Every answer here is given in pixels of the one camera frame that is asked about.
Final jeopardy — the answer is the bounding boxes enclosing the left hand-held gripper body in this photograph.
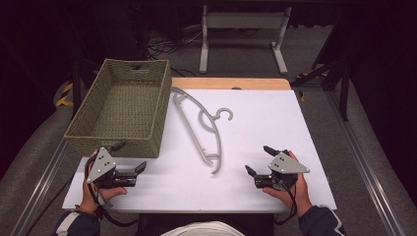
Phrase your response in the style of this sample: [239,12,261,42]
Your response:
[86,147,139,190]

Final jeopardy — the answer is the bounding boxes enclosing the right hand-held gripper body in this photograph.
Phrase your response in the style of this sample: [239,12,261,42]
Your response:
[254,151,311,192]

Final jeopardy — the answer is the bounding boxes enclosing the green woven basket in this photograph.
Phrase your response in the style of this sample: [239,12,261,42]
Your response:
[64,58,173,159]

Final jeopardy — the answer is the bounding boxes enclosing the grey plastic clothes hanger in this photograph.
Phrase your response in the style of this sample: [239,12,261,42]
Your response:
[170,87,235,175]

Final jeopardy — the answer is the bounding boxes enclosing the person's right hand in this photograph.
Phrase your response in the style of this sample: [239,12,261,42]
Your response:
[262,149,314,218]

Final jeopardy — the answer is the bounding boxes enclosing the person's left hand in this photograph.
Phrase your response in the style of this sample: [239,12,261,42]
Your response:
[79,148,129,214]

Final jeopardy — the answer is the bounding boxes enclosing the white foam board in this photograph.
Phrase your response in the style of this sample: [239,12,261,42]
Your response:
[61,88,338,214]

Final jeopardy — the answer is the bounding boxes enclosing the yellow black hazard tape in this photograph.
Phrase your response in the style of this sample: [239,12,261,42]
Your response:
[54,82,75,108]

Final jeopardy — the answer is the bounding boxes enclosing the black metal stand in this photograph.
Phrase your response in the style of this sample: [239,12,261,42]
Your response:
[70,55,101,117]
[289,48,351,122]

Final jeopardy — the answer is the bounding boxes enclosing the person's white shirt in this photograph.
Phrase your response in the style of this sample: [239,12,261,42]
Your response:
[159,220,246,236]

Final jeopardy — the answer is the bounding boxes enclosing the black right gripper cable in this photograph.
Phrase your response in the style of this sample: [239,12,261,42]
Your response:
[272,178,299,227]

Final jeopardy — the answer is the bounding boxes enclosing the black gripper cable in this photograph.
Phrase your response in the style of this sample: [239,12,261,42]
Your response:
[272,178,299,227]
[84,156,142,228]

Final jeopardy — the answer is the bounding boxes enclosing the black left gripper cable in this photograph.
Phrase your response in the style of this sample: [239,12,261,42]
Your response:
[84,156,142,228]

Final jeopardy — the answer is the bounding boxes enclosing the aluminium rail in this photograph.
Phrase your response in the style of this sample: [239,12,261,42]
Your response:
[9,137,71,236]
[324,90,408,236]

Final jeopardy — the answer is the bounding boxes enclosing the black cables on floor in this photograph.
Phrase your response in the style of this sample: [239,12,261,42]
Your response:
[147,28,205,58]

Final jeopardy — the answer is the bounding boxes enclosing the white metal stand frame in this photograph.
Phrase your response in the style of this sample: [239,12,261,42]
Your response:
[199,4,293,76]

